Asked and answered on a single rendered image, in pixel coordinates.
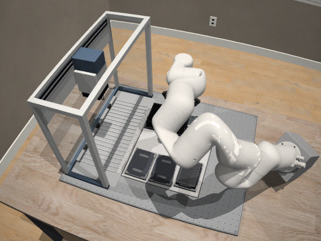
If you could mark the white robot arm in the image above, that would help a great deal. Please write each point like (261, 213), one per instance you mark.
(241, 164)

